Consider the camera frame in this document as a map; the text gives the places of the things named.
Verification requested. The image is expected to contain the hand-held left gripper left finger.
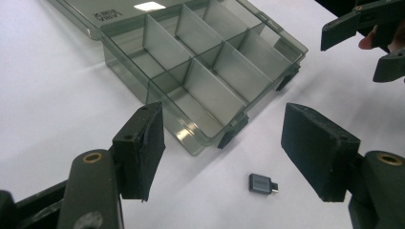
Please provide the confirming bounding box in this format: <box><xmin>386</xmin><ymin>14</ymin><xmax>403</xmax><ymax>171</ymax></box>
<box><xmin>56</xmin><ymin>101</ymin><xmax>167</xmax><ymax>229</ymax></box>

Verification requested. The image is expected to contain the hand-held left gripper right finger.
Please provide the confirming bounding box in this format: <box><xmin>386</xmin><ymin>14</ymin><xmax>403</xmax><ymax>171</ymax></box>
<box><xmin>281</xmin><ymin>102</ymin><xmax>405</xmax><ymax>229</ymax></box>

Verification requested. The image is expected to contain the small grey plug adapter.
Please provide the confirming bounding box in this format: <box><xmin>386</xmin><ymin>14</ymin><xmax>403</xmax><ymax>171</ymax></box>
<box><xmin>248</xmin><ymin>173</ymin><xmax>280</xmax><ymax>196</ymax></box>

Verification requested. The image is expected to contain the smoky clear plastic organizer box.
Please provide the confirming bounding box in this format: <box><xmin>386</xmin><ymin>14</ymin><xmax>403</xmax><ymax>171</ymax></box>
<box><xmin>47</xmin><ymin>0</ymin><xmax>309</xmax><ymax>157</ymax></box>

